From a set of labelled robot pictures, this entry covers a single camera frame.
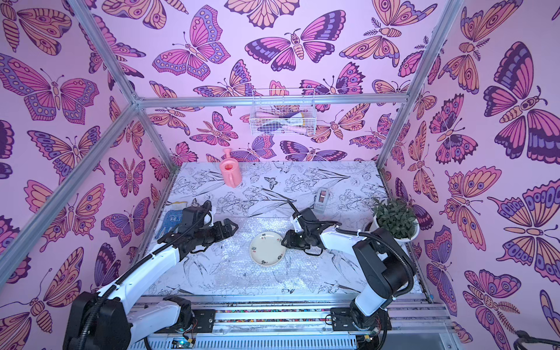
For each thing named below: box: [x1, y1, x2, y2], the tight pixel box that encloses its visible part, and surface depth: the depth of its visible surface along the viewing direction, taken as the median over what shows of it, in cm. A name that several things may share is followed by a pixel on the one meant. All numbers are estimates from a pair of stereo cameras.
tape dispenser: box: [313, 187, 329, 215], surface depth 104 cm
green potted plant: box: [373, 197, 420, 243], surface depth 81 cm
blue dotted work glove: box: [154, 210, 184, 240], surface depth 102 cm
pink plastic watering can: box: [219, 148, 243, 189], surface depth 108 cm
